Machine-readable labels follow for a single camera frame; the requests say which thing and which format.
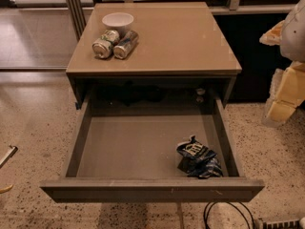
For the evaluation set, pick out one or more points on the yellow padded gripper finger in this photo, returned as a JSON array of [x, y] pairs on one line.
[[272, 36], [287, 92]]

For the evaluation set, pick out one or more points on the blue chip bag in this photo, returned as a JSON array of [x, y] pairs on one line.
[[198, 160]]

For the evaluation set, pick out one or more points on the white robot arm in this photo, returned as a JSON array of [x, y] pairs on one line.
[[292, 45]]

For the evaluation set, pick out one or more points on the tan cabinet with glossy top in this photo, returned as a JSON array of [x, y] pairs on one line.
[[175, 39]]

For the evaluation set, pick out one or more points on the open grey top drawer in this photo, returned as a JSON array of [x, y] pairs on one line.
[[128, 154]]

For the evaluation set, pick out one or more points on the dark silver can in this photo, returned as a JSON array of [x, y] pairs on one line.
[[126, 45]]

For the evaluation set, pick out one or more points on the white bowl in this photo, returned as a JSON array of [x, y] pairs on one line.
[[119, 21]]

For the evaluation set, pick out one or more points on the green and silver can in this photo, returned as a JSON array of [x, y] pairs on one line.
[[103, 46]]

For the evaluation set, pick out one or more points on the metal bar at left edge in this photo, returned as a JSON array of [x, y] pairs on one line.
[[11, 151]]

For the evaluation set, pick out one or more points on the yellow object on floor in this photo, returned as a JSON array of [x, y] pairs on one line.
[[6, 189]]

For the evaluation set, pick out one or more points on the metal window frame post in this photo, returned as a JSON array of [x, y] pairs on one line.
[[77, 17]]

